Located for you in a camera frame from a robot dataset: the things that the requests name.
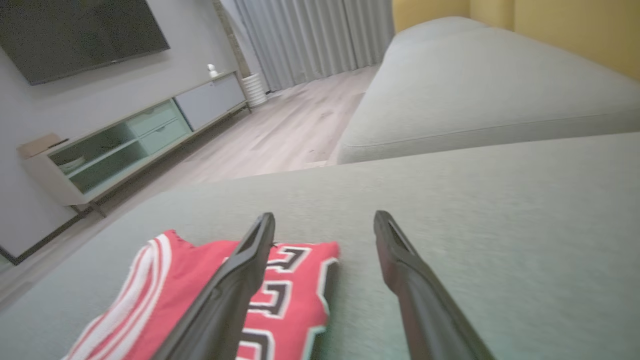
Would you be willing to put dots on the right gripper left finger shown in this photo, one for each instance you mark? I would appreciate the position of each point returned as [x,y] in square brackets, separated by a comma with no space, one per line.
[225,300]

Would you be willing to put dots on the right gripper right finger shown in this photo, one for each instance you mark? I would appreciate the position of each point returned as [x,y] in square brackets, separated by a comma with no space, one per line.
[425,300]

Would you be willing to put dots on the red basketball jersey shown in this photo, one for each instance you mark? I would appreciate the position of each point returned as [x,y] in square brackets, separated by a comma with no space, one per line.
[300,300]

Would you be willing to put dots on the large grey sofa seat cushion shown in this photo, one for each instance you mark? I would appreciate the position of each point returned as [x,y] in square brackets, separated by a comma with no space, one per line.
[475,240]

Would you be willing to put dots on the white and green TV cabinet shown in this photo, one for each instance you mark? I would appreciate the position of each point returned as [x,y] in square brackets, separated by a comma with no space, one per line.
[150,135]

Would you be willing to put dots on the stacked white plates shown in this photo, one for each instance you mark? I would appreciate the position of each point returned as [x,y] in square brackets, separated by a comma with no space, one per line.
[72,165]

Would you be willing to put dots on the white ribbed floor vase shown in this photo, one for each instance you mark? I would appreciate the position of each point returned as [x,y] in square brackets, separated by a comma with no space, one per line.
[255,91]

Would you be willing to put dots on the medium grey sofa seat cushion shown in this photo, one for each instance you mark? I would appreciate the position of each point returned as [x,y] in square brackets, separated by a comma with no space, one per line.
[490,90]

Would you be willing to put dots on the small white figurine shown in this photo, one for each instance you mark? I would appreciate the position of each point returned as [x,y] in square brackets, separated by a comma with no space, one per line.
[213,71]

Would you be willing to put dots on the small grey sofa seat cushion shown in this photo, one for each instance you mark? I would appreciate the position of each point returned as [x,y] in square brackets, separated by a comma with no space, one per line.
[435,29]

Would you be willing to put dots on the grey pleated curtain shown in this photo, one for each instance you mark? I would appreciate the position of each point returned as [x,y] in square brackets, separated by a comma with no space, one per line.
[310,40]

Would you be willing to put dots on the yellow sofa armrest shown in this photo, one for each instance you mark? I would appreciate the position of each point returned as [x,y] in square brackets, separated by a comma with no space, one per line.
[430,11]

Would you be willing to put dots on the narrow yellow sofa backrest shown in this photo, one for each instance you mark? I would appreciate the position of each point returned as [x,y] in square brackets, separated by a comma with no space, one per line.
[492,11]

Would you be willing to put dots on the wide yellow sofa backrest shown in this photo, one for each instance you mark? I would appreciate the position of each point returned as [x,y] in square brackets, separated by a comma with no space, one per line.
[585,30]

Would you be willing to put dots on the black wall television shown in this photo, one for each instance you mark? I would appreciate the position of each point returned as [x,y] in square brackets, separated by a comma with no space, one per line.
[70,35]

